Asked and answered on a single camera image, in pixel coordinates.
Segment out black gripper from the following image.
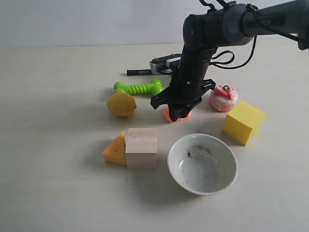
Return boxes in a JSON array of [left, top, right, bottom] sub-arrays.
[[150, 45, 216, 122]]

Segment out orange putty blob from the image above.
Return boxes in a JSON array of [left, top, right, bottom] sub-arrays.
[[163, 107, 191, 123]]

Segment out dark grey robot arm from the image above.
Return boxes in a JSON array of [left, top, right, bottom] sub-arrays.
[[151, 0, 309, 121]]

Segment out green bone chew toy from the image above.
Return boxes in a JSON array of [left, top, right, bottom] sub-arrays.
[[113, 79, 163, 96]]

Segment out pink toy strawberry cake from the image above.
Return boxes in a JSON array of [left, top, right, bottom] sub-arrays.
[[209, 85, 239, 112]]

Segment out light wooden cube block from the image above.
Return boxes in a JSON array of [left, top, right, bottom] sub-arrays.
[[126, 128, 157, 169]]

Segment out white ceramic bowl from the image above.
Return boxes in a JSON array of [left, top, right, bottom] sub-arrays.
[[167, 133, 238, 196]]

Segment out yellow lemon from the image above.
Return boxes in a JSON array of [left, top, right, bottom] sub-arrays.
[[106, 92, 137, 117]]

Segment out yellow cube block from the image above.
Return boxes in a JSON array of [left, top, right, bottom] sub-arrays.
[[223, 101, 267, 146]]

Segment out black and white marker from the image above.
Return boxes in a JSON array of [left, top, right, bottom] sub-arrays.
[[126, 69, 153, 76]]

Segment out yellow cheese wedge toy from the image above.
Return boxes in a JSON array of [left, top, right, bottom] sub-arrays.
[[102, 131, 126, 166]]

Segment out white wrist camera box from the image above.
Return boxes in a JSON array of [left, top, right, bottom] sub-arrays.
[[149, 53, 181, 74]]

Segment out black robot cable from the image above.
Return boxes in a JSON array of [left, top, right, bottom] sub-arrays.
[[209, 38, 257, 70]]

